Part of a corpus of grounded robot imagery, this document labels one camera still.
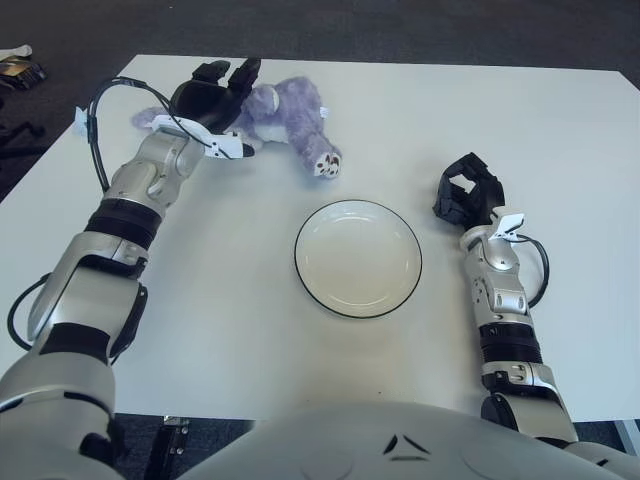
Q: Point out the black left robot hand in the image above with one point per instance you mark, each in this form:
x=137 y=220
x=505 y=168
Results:
x=210 y=102

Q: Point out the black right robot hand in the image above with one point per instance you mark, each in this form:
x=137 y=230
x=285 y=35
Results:
x=485 y=195

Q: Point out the purple plush bunny doll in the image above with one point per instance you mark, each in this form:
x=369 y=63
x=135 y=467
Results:
x=295 y=110

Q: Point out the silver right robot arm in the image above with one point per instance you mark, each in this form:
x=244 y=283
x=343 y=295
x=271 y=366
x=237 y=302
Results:
x=505 y=300

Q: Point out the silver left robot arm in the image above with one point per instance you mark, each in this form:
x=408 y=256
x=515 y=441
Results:
x=75 y=280

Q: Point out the white plate black rim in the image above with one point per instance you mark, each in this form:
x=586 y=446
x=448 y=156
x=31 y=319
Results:
x=358 y=260

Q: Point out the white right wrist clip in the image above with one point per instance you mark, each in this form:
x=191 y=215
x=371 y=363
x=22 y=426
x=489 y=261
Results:
x=510 y=225

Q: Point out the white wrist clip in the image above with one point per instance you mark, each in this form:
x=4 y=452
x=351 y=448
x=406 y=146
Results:
x=510 y=225
x=227 y=146

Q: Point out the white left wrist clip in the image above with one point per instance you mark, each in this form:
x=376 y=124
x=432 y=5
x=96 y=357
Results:
x=227 y=146

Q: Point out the dark box on floor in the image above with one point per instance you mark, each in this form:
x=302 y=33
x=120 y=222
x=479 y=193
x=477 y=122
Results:
x=25 y=72

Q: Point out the black chair base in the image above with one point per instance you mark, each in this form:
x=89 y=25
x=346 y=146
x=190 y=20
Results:
x=20 y=130

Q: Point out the white object on floor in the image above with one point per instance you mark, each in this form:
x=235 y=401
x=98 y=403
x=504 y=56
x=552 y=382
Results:
x=17 y=50

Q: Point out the grey robot torso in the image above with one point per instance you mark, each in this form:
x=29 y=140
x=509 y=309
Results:
x=360 y=440

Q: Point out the grey table leg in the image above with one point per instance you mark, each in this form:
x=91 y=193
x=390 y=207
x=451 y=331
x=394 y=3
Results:
x=627 y=432

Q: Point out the black metal table bracket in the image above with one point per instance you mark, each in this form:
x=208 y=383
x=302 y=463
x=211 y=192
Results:
x=175 y=435

